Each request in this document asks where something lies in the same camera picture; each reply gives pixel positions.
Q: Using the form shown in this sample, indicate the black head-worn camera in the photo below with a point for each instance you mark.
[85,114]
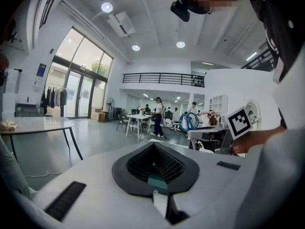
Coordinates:
[179,9]

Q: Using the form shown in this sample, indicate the ceiling air conditioner unit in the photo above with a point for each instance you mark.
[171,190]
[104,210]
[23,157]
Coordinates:
[121,24]

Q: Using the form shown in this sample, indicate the large cardboard box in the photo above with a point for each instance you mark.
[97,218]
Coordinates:
[101,117]

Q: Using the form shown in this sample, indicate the black standing fan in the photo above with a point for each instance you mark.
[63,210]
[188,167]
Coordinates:
[110,102]

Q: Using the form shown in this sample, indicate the clothes rack with garments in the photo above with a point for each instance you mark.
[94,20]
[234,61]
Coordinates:
[53,99]

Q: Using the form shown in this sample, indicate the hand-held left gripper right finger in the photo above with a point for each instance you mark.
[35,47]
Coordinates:
[214,190]

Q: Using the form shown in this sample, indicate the dark grey cabinet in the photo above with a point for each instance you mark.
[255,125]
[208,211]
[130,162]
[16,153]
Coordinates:
[26,111]

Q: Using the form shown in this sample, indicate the round ceiling light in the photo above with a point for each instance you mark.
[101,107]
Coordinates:
[135,47]
[180,44]
[107,7]

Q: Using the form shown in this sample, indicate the blue wall poster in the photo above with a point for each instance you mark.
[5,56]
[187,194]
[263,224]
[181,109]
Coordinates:
[41,70]

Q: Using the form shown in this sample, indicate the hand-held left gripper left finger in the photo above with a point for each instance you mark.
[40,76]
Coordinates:
[95,187]

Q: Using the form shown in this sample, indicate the black balcony railing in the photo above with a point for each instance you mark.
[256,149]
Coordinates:
[166,73]

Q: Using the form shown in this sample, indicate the black slatted chair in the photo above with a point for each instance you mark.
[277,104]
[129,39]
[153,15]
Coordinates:
[121,119]

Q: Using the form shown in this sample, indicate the beige cloth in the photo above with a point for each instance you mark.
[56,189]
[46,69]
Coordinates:
[8,125]

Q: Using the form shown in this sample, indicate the person's right forearm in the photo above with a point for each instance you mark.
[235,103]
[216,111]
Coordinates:
[257,139]

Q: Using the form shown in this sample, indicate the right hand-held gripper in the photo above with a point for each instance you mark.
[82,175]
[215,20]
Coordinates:
[239,123]

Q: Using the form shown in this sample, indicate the grey oval table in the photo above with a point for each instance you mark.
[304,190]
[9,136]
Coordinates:
[43,124]

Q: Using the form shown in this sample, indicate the white dining table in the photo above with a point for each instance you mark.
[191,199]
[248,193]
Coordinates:
[138,116]

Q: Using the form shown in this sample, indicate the white arched wall shelf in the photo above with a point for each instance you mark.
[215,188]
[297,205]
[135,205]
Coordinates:
[219,104]

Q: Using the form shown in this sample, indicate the small cardboard box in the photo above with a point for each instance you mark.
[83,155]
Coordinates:
[95,111]

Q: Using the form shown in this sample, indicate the blue tape roll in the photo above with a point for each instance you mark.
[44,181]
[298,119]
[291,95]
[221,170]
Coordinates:
[189,119]

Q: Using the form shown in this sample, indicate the person's black buttoned shirt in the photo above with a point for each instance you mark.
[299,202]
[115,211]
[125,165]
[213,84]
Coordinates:
[281,32]

